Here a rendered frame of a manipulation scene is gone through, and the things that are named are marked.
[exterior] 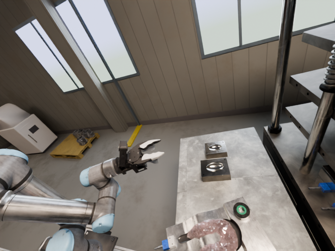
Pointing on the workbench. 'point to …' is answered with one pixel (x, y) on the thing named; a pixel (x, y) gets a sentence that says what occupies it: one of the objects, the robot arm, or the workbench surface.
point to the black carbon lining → (231, 225)
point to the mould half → (222, 213)
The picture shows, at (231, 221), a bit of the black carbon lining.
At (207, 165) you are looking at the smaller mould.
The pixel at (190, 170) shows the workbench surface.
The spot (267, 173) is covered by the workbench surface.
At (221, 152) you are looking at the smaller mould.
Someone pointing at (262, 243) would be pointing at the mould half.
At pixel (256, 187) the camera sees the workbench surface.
